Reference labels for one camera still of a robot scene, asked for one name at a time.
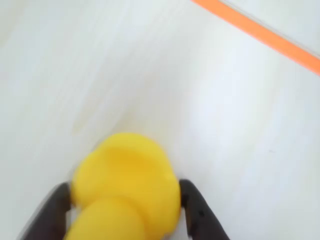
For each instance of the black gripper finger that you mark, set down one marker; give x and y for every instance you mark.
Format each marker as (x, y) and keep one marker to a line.
(200, 215)
(50, 215)

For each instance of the yellow rubber duck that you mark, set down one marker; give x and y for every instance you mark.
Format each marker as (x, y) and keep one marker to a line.
(125, 180)

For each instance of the orange tape strip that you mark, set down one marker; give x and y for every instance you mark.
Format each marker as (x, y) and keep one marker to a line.
(262, 33)

